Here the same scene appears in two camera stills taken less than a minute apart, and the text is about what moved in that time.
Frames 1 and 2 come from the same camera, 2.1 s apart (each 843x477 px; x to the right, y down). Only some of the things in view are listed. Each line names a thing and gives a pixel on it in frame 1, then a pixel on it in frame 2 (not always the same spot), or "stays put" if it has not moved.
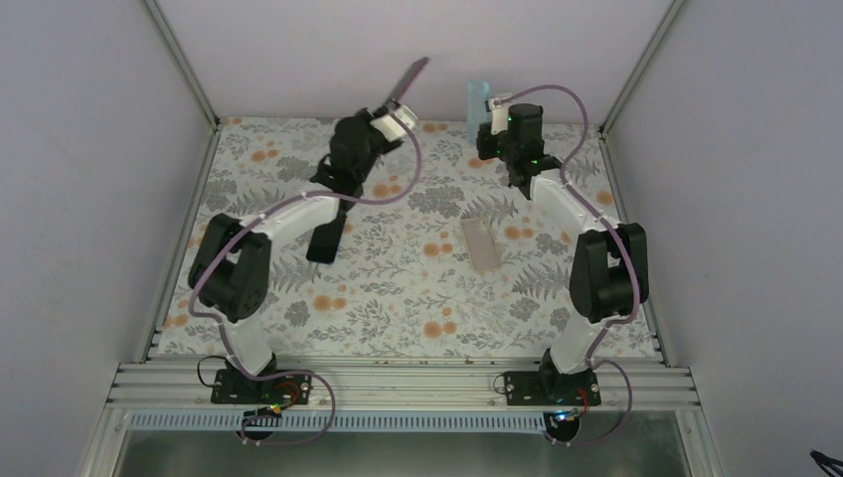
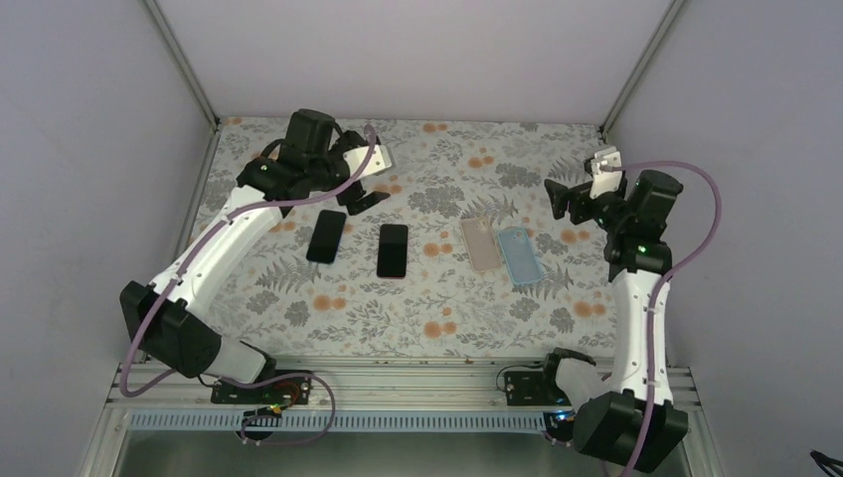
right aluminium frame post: [642, 64] stays put
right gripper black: [484, 151] → [559, 200]
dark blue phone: [324, 240] stays put
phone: [410, 77] → [393, 250]
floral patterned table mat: [444, 255] stays put
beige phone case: [482, 248] stays put
